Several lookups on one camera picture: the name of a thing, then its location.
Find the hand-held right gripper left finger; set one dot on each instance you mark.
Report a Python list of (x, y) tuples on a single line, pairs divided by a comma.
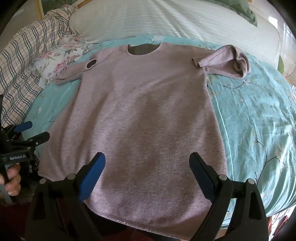
[(92, 176)]

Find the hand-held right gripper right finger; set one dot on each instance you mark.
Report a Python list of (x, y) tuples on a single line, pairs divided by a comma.
[(201, 176)]

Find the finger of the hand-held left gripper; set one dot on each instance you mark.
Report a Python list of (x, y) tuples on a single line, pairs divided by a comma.
[(37, 139), (25, 125)]

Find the pink knit sweater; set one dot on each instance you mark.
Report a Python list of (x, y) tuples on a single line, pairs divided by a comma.
[(143, 120)]

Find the person's left hand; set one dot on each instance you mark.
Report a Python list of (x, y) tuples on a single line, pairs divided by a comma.
[(13, 179)]

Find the plaid checked cloth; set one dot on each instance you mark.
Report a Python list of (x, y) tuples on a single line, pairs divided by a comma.
[(20, 64)]

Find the teal floral bedsheet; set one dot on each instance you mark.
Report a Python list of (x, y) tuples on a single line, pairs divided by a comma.
[(252, 120)]

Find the pink floral cloth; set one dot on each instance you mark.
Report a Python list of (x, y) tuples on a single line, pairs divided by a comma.
[(62, 56)]

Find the framed landscape painting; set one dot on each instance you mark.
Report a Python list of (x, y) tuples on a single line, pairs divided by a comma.
[(41, 10)]

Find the white striped pillow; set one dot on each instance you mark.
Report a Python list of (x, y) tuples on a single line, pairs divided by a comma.
[(166, 20)]

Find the green pillow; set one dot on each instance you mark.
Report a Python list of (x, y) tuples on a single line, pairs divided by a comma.
[(244, 10)]

